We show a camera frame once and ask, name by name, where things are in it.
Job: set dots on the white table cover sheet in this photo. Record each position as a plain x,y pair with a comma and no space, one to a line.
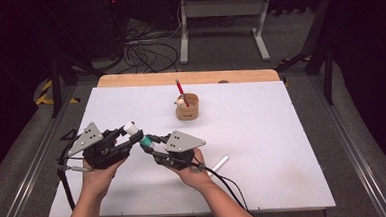
265,134

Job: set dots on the black metal stand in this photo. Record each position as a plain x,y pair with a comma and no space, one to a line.
55,89
328,78

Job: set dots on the wooden table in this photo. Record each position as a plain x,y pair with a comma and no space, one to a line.
219,76

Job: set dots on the grey metal stand frame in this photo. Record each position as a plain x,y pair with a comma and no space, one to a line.
224,7

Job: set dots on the aluminium floor rail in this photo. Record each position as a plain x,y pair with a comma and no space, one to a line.
351,150
29,178

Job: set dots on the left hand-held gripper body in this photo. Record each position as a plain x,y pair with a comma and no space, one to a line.
87,139

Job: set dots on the white green glue stick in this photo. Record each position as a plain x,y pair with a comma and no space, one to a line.
131,127

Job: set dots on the yellow black hazard tape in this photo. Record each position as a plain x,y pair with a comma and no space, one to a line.
46,86

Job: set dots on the person's left hand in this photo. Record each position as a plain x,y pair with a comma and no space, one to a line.
98,182

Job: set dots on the black equipment box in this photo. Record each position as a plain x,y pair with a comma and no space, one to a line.
110,26

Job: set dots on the wooden pen holder with bear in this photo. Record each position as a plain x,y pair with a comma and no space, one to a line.
187,112

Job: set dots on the person's right hand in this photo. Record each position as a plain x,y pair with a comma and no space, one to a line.
196,176

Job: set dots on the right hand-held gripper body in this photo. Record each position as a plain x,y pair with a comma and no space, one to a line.
182,142

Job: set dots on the white marker pen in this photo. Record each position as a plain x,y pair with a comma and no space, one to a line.
221,162

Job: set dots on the red pen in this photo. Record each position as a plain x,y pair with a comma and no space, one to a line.
180,89

